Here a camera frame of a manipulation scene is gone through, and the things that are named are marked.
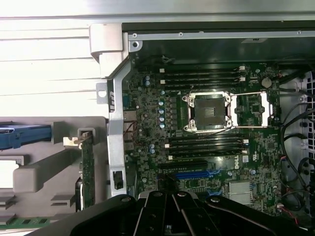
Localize CPU socket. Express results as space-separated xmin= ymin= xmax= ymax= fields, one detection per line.
xmin=181 ymin=91 xmax=234 ymax=135

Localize black expansion slot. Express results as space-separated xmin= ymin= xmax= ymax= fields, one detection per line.
xmin=158 ymin=161 xmax=209 ymax=171

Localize pale plastic case handle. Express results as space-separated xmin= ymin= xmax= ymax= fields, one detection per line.
xmin=89 ymin=23 xmax=124 ymax=59

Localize blue expansion slot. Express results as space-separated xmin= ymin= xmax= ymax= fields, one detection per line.
xmin=173 ymin=171 xmax=216 ymax=181

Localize RAM slot black latches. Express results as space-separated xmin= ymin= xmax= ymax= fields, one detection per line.
xmin=164 ymin=83 xmax=241 ymax=89
xmin=169 ymin=134 xmax=244 ymax=143
xmin=164 ymin=72 xmax=241 ymax=79
xmin=169 ymin=145 xmax=244 ymax=154

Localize open black PC case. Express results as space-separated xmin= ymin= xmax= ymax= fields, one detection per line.
xmin=95 ymin=21 xmax=315 ymax=236

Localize green motherboard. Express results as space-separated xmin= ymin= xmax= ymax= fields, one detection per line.
xmin=123 ymin=58 xmax=284 ymax=218

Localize green RAM stick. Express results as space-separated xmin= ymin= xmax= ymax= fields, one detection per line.
xmin=0 ymin=215 xmax=54 ymax=226

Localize silver disk bay cage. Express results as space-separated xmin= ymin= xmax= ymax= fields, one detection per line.
xmin=299 ymin=70 xmax=315 ymax=158

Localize silver chipset heatsink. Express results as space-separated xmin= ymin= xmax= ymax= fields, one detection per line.
xmin=228 ymin=181 xmax=252 ymax=203

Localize RAM slot white latches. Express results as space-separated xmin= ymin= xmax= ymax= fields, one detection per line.
xmin=159 ymin=66 xmax=246 ymax=74
xmin=159 ymin=76 xmax=246 ymax=85
xmin=167 ymin=149 xmax=249 ymax=161
xmin=164 ymin=139 xmax=249 ymax=149

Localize metal socket cover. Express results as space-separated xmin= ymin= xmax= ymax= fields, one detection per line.
xmin=231 ymin=91 xmax=274 ymax=128

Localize thick black wire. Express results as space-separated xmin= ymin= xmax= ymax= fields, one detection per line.
xmin=277 ymin=70 xmax=308 ymax=95

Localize hard disk in blue caddy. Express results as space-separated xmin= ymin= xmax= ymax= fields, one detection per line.
xmin=0 ymin=119 xmax=53 ymax=150

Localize grey plastic parts rack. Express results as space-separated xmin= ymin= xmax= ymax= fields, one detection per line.
xmin=0 ymin=115 xmax=111 ymax=222

